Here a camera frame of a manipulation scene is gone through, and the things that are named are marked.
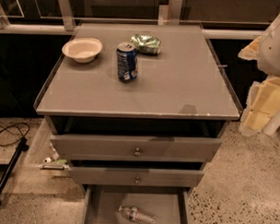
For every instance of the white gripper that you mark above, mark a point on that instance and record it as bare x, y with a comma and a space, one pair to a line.
275, 52

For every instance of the clear plastic water bottle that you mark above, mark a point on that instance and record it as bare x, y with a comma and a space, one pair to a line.
137, 215

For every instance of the grey drawer cabinet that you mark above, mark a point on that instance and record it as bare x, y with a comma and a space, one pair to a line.
181, 91

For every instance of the grey top drawer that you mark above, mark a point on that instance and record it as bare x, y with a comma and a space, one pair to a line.
142, 148

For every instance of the grey drawer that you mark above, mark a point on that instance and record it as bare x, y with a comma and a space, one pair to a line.
159, 205
136, 176
142, 148

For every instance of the grey bottom drawer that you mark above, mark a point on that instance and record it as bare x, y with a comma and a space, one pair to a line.
159, 205

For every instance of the grey middle drawer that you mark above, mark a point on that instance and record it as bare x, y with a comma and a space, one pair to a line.
136, 176

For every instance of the white pipe leg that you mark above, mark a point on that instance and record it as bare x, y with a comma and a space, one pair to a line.
272, 125

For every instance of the metal window railing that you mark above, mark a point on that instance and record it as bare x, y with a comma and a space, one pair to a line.
220, 19

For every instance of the green crumpled chip bag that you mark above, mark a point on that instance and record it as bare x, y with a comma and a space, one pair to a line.
145, 44

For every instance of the blue soda can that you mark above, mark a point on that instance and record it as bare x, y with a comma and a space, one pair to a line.
126, 61

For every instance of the white paper bowl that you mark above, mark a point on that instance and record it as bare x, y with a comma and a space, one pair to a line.
82, 50

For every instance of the clear plastic side bin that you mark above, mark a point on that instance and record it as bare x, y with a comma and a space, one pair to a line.
42, 156

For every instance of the black metal floor bar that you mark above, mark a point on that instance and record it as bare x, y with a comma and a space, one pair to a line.
21, 147

